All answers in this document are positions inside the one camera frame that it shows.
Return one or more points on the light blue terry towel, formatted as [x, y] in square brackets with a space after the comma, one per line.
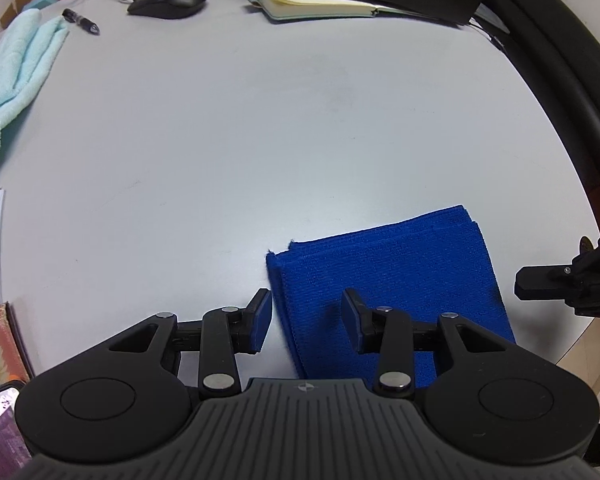
[28, 50]

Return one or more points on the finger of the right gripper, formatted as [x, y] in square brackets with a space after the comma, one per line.
[545, 283]

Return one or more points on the black computer mouse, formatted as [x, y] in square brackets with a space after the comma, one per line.
[165, 9]

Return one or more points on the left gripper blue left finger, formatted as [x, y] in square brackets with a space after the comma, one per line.
[227, 331]

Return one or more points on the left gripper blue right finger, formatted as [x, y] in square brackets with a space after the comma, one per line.
[386, 332]

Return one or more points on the blue microfiber towel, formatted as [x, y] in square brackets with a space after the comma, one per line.
[424, 266]

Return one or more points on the cream notebook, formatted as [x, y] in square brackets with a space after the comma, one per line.
[302, 10]

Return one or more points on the colourful book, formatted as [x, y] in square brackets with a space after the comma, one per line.
[14, 361]

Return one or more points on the smartphone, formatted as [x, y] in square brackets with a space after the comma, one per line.
[14, 453]

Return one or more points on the black pen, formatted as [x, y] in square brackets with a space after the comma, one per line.
[81, 21]

